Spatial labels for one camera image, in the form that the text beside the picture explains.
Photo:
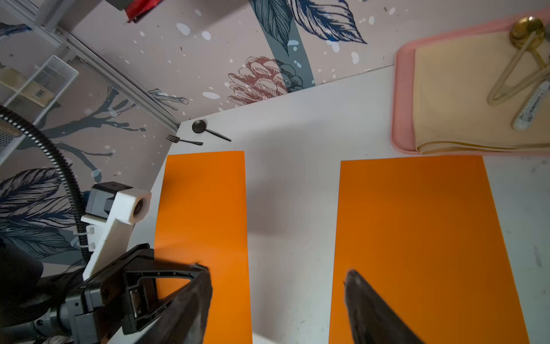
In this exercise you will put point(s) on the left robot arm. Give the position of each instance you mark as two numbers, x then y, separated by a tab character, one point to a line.
32	305

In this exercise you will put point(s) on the orange paper sheet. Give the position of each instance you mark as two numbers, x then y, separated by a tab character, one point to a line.
425	234
202	219

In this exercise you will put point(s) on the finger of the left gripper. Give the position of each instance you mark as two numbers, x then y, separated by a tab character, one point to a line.
143	264
140	311

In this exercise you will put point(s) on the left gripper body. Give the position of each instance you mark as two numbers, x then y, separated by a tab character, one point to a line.
102	304

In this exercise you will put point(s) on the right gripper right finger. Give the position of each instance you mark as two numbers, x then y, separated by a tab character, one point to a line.
370	317

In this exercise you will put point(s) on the clear acrylic wall shelf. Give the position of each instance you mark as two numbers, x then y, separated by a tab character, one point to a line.
32	97

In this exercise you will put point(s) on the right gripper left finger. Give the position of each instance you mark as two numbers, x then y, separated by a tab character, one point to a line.
185	320

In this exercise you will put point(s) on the black spoon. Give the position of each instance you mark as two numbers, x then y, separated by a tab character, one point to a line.
200	126

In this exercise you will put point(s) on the pink tray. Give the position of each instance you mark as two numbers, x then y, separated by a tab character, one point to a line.
403	136

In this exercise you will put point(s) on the black fork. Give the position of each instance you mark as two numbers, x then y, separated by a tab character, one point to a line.
176	139

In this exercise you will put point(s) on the red cassava chips bag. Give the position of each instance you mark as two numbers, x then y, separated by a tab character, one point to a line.
139	8

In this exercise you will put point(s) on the white marker pen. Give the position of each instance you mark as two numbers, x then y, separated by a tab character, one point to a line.
531	107

